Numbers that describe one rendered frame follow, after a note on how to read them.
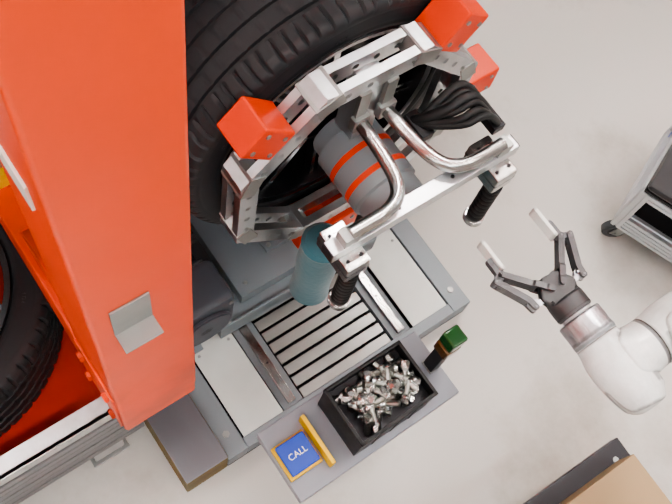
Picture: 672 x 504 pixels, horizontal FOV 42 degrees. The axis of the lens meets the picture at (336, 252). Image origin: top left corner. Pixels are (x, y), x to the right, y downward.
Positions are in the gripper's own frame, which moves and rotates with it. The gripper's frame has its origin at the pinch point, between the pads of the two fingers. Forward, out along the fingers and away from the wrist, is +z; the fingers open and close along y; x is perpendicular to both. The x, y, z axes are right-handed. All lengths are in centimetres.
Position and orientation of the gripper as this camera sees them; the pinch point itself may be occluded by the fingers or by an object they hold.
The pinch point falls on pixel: (509, 230)
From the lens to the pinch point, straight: 171.8
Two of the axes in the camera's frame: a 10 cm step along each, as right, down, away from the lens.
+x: 1.4, -4.0, -9.1
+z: -5.7, -7.8, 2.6
